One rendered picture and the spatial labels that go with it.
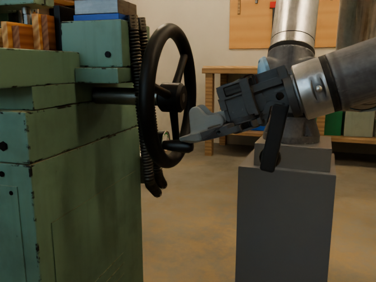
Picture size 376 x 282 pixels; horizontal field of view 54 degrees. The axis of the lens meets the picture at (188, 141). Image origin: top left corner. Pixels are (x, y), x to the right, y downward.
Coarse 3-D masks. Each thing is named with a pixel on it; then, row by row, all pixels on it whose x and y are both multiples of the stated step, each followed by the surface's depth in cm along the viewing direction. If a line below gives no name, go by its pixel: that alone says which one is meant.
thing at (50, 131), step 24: (0, 120) 62; (24, 120) 60; (48, 120) 65; (72, 120) 72; (96, 120) 81; (120, 120) 92; (0, 144) 62; (24, 144) 61; (48, 144) 66; (72, 144) 73
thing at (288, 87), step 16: (240, 80) 58; (256, 80) 60; (272, 80) 58; (288, 80) 56; (224, 96) 59; (240, 96) 59; (256, 96) 59; (272, 96) 59; (288, 96) 56; (224, 112) 60; (240, 112) 59; (256, 112) 58
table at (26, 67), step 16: (0, 48) 54; (16, 48) 58; (0, 64) 54; (16, 64) 57; (32, 64) 61; (48, 64) 65; (64, 64) 69; (0, 80) 54; (16, 80) 58; (32, 80) 61; (48, 80) 65; (64, 80) 69; (80, 80) 72; (96, 80) 71; (112, 80) 70; (128, 80) 74
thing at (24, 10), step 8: (0, 0) 79; (8, 0) 78; (16, 0) 77; (24, 0) 77; (32, 0) 76; (40, 0) 78; (48, 0) 81; (0, 8) 83; (8, 8) 83; (16, 8) 83; (24, 8) 80; (32, 8) 83; (40, 8) 83
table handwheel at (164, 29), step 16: (160, 32) 65; (176, 32) 71; (160, 48) 64; (144, 64) 62; (192, 64) 83; (144, 80) 61; (176, 80) 76; (192, 80) 85; (96, 96) 78; (112, 96) 77; (128, 96) 76; (144, 96) 61; (160, 96) 73; (176, 96) 72; (192, 96) 86; (144, 112) 62; (176, 112) 76; (144, 128) 63; (176, 128) 77; (160, 144) 66; (160, 160) 69; (176, 160) 76
